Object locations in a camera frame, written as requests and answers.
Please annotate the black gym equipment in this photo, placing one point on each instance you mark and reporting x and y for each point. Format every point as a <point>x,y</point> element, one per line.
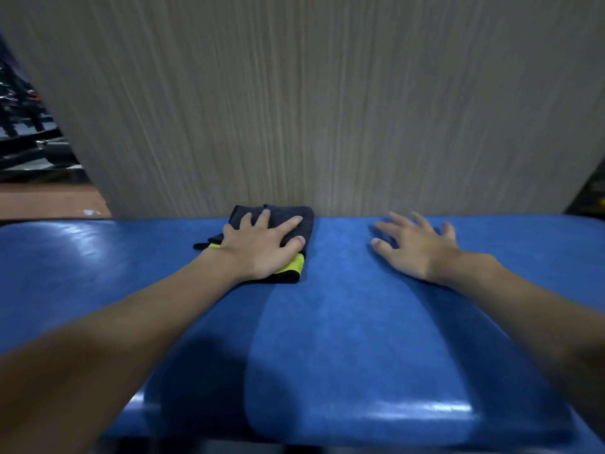
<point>28,146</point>

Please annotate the grey and yellow cleaning cloth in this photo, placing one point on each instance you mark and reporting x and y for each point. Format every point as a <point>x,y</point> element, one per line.
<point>305,218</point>

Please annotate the person's right forearm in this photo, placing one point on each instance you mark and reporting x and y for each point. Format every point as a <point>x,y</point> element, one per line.
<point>539,312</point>

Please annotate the person's left hand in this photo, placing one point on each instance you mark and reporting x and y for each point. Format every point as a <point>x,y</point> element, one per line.
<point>255,255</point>

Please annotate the blue padded bench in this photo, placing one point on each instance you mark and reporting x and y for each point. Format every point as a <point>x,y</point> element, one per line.
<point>340,335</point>

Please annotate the person's right hand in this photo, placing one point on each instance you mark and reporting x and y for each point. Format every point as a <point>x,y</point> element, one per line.
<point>420,255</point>

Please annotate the person's left forearm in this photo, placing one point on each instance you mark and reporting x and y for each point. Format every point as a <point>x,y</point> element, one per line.
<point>104,349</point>

